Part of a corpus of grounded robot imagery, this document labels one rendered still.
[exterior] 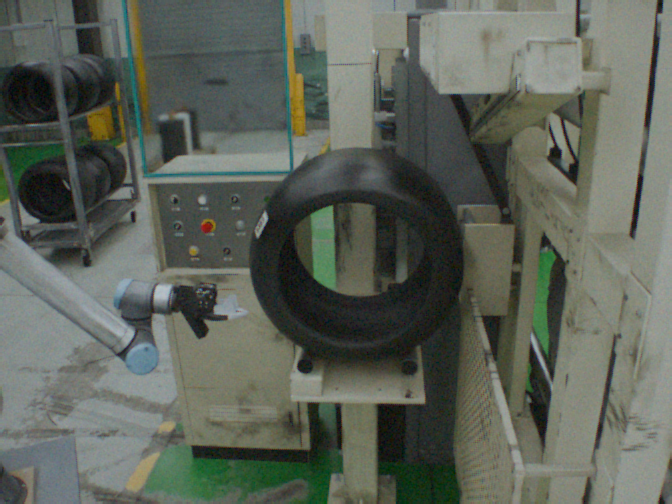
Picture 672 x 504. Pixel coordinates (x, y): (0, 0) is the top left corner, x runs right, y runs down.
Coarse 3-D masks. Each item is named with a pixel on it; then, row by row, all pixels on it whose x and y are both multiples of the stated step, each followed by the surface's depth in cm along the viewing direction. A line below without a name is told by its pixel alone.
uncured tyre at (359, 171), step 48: (288, 192) 145; (336, 192) 141; (384, 192) 140; (432, 192) 145; (288, 240) 175; (432, 240) 143; (288, 288) 177; (432, 288) 147; (288, 336) 159; (336, 336) 172; (384, 336) 156
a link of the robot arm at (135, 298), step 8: (128, 280) 167; (136, 280) 168; (120, 288) 165; (128, 288) 165; (136, 288) 165; (144, 288) 165; (152, 288) 165; (120, 296) 164; (128, 296) 164; (136, 296) 164; (144, 296) 164; (152, 296) 164; (120, 304) 165; (128, 304) 165; (136, 304) 165; (144, 304) 165; (152, 304) 164; (128, 312) 166; (136, 312) 166; (144, 312) 167; (152, 312) 167
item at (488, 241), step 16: (464, 208) 190; (480, 208) 190; (496, 208) 190; (464, 224) 174; (480, 224) 173; (496, 224) 172; (512, 224) 172; (464, 240) 175; (480, 240) 174; (496, 240) 174; (512, 240) 173; (480, 256) 176; (496, 256) 176; (512, 256) 175; (464, 272) 178; (480, 272) 178; (496, 272) 178; (464, 288) 180; (480, 288) 180; (496, 288) 179; (464, 304) 182; (480, 304) 182; (496, 304) 181
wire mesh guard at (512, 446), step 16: (464, 320) 191; (480, 320) 160; (464, 336) 190; (480, 336) 152; (464, 352) 198; (464, 368) 191; (480, 368) 156; (464, 384) 190; (480, 384) 158; (496, 384) 132; (464, 400) 188; (480, 400) 157; (496, 400) 127; (480, 416) 155; (464, 432) 190; (496, 432) 131; (512, 432) 116; (464, 448) 188; (480, 448) 156; (512, 448) 111; (464, 464) 187; (480, 464) 153; (512, 464) 109; (464, 480) 185; (496, 480) 129; (512, 480) 109; (464, 496) 184; (512, 496) 109
